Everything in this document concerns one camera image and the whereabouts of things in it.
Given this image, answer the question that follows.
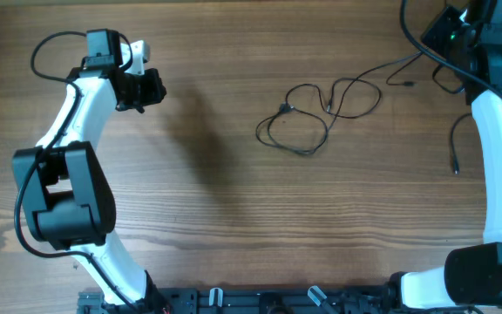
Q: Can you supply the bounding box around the black thin usb cable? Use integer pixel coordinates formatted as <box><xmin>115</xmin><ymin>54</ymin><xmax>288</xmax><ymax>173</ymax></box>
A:
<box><xmin>449</xmin><ymin>112</ymin><xmax>474</xmax><ymax>176</ymax></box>

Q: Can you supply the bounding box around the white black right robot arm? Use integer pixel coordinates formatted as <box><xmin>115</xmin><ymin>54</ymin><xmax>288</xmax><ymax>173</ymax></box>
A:
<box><xmin>394</xmin><ymin>0</ymin><xmax>502</xmax><ymax>311</ymax></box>

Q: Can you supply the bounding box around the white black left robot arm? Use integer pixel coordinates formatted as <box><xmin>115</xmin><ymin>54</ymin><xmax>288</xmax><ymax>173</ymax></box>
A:
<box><xmin>11</xmin><ymin>29</ymin><xmax>169</xmax><ymax>313</ymax></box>

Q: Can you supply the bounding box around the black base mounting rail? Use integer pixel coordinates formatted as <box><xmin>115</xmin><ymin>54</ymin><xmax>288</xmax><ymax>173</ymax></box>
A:
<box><xmin>76</xmin><ymin>285</ymin><xmax>404</xmax><ymax>314</ymax></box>

